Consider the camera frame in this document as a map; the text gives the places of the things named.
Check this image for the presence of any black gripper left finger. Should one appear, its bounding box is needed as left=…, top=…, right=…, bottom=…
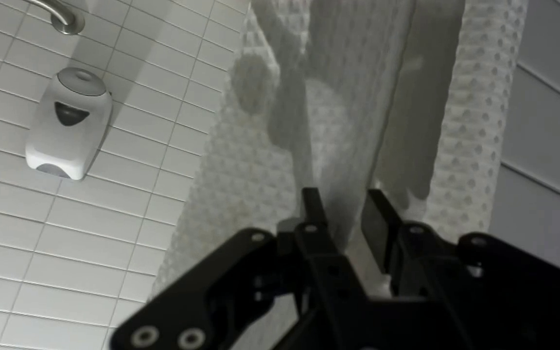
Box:
left=108, top=184, right=373, bottom=350

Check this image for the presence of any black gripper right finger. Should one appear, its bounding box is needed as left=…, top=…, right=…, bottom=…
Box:
left=359, top=186, right=560, bottom=350

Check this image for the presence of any white shower curtain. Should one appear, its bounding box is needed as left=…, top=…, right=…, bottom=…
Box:
left=151, top=0, right=532, bottom=315

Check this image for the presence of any white soap dispenser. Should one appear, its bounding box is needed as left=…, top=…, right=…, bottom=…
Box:
left=21, top=64, right=114, bottom=182

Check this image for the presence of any long chrome corner grab bar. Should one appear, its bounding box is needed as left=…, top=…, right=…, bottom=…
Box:
left=29, top=0, right=87, bottom=39

